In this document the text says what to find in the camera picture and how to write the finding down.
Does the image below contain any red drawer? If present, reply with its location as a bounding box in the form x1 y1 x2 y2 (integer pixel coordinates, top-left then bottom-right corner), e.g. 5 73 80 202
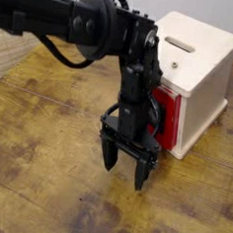
153 85 182 150

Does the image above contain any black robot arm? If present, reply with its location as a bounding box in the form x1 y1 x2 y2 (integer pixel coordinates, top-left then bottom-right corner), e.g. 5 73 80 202
0 0 163 191

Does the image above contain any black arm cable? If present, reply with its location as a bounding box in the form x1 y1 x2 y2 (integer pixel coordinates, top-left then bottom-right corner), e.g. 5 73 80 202
35 0 131 74

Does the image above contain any white wooden cabinet box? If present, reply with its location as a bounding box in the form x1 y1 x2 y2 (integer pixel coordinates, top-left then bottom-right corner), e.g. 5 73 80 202
157 11 233 159

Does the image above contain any black metal drawer handle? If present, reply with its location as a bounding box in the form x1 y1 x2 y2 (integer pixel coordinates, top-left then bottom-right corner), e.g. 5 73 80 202
104 103 119 116

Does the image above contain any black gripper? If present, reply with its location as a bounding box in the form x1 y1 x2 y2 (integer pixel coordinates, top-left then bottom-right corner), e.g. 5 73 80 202
94 101 166 194

